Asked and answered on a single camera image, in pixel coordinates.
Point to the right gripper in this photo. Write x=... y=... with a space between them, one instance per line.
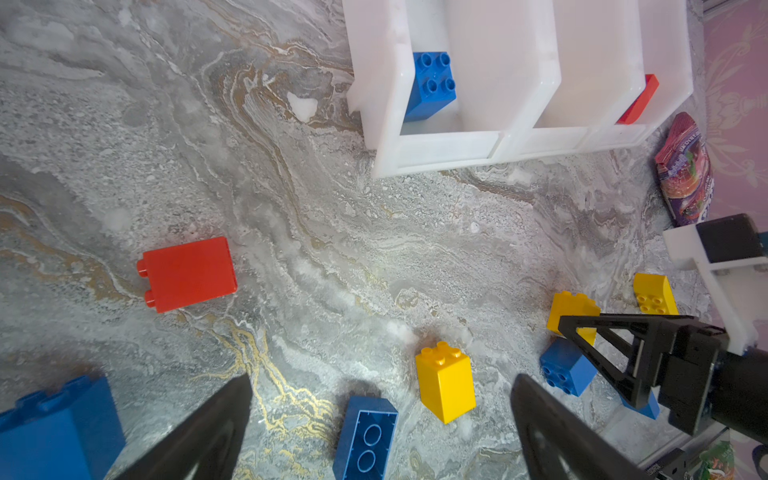
x=696 y=378

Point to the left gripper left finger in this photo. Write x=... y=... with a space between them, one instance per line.
x=207 y=444

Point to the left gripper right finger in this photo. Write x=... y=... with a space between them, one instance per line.
x=558 y=445

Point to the red long lego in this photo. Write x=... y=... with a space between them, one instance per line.
x=637 y=108

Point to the blue square lego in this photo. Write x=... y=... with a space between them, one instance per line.
x=433 y=88

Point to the blue lego front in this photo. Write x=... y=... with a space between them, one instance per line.
x=651 y=410

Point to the blue lego center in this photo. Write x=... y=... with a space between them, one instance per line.
x=566 y=368

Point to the yellow lego far right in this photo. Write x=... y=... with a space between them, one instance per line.
x=654 y=294

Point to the yellow lego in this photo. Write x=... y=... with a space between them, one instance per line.
x=445 y=381
x=568 y=304
x=654 y=294

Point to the yellow lego center right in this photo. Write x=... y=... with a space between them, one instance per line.
x=568 y=304

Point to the food packet bag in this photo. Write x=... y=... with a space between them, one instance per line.
x=716 y=463

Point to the blue lego left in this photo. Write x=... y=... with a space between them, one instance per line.
x=73 y=433

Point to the blue long lego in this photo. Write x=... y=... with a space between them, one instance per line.
x=366 y=439

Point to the purple candy bag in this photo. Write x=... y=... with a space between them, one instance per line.
x=685 y=173

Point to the white middle bin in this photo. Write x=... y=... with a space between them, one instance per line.
x=506 y=65

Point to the white bin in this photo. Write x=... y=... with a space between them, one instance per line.
x=506 y=65
x=382 y=57
x=605 y=49

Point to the white right bin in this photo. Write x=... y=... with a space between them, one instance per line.
x=605 y=49

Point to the white left bin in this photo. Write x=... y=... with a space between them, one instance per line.
x=382 y=57

